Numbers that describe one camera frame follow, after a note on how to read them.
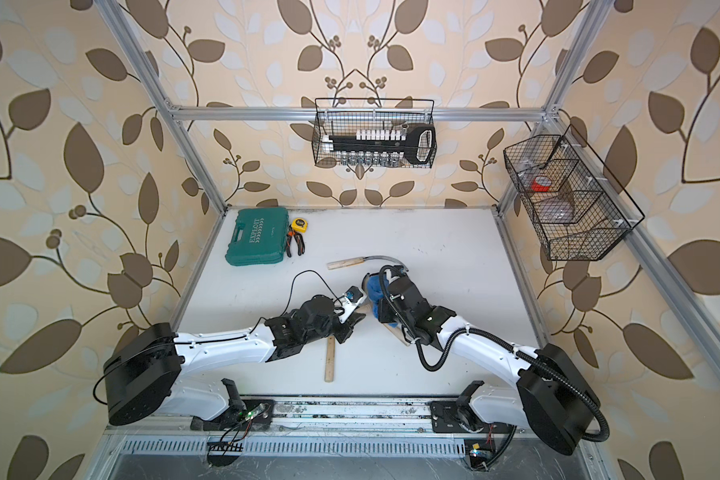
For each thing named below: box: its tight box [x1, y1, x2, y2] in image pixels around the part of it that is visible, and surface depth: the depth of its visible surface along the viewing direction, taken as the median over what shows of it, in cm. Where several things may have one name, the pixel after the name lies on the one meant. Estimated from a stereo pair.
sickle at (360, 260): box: [327, 256, 409, 273], surface depth 106 cm
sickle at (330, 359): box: [325, 335, 335, 382], surface depth 84 cm
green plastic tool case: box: [224, 208, 289, 266], surface depth 109 cm
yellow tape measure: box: [291, 217, 309, 233], surface depth 114 cm
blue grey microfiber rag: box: [367, 274, 390, 319], surface depth 84 cm
